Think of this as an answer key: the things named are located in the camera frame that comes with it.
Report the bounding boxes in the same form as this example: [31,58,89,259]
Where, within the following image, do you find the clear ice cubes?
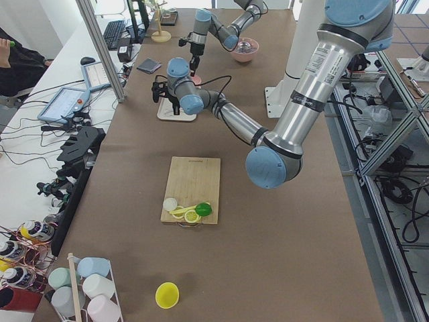
[234,40,257,54]

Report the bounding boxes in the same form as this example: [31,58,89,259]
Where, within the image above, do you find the pink plastic cup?
[87,294,121,322]

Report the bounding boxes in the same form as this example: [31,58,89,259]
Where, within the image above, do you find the green plastic cup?
[48,267,72,290]

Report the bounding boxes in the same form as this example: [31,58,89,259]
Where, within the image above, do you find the green lime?
[195,203,212,217]

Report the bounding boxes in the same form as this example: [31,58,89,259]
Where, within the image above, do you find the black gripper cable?
[194,75,255,148]

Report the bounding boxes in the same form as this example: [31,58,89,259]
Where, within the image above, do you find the aluminium frame post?
[76,0,125,103]

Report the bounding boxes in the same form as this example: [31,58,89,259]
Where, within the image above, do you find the folded grey cloth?
[137,58,162,74]

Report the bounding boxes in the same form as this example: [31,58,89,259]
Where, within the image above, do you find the white wire cup rack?
[46,254,124,321]

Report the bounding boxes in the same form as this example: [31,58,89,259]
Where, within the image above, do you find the white plastic cup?
[82,274,115,299]

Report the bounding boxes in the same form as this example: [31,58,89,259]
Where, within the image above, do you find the large pink bowl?
[230,38,259,62]

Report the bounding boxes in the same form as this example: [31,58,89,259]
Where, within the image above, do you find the bamboo cutting board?
[164,156,221,225]

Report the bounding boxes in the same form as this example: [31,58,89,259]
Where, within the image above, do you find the cream rabbit serving tray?
[157,98,197,122]

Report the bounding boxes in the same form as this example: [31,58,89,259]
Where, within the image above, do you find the yellow paint bottle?
[20,221,55,242]

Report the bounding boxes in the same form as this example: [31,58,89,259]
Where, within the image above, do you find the black tray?
[160,12,178,26]

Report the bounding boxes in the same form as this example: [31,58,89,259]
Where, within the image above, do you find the black power adapter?
[117,38,132,62]

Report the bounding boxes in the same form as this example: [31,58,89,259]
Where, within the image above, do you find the person in black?
[1,29,52,97]

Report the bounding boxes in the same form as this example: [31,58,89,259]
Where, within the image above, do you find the black computer mouse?
[80,56,95,66]

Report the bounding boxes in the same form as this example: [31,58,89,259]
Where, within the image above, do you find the lemon slice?
[184,209,201,223]
[170,206,186,219]

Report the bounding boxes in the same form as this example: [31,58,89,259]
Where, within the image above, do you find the blue plastic cup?
[77,257,110,278]

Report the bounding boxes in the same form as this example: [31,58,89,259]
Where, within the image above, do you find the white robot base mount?
[265,0,325,118]

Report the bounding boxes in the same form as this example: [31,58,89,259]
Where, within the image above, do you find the teach pendant tablet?
[81,62,111,93]
[37,87,90,123]

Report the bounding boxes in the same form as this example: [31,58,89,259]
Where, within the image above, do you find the black keyboard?
[103,20,125,51]

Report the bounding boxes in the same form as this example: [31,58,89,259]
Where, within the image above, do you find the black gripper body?
[166,89,180,109]
[190,43,203,71]

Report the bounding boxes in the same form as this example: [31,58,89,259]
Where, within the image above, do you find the red cup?
[1,287,42,313]

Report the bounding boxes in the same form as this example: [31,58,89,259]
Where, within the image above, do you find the white paint bottle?
[3,266,36,289]

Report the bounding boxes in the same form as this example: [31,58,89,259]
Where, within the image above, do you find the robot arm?
[166,1,395,189]
[179,1,268,76]

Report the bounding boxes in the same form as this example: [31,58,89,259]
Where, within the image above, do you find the grey plastic cup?
[51,286,75,317]

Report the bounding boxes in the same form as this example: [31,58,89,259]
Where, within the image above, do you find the wooden mug tree stand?
[143,0,171,43]

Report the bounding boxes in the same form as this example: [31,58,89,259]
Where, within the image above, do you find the small pink bowl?
[190,75,202,85]

